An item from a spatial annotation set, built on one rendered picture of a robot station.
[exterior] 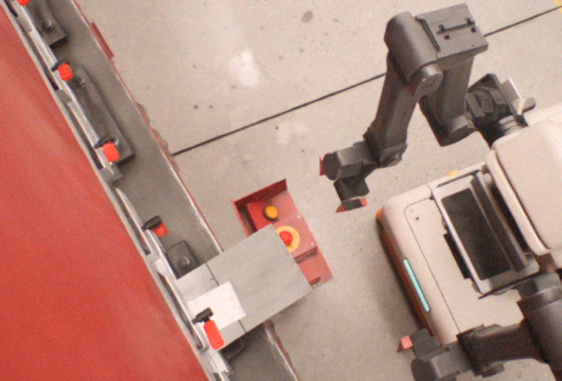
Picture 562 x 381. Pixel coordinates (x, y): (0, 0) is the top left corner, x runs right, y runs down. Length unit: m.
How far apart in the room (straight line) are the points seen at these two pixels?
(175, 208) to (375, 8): 1.54
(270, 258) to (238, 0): 1.66
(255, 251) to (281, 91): 1.32
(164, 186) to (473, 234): 0.76
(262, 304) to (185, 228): 0.31
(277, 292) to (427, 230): 0.91
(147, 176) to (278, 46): 1.25
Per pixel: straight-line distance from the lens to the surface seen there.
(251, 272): 1.48
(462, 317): 2.24
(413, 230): 2.26
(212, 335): 1.17
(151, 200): 1.69
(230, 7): 2.92
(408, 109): 1.14
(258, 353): 1.59
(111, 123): 1.75
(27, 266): 0.52
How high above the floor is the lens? 2.46
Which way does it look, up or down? 72 degrees down
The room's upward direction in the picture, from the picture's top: 8 degrees counter-clockwise
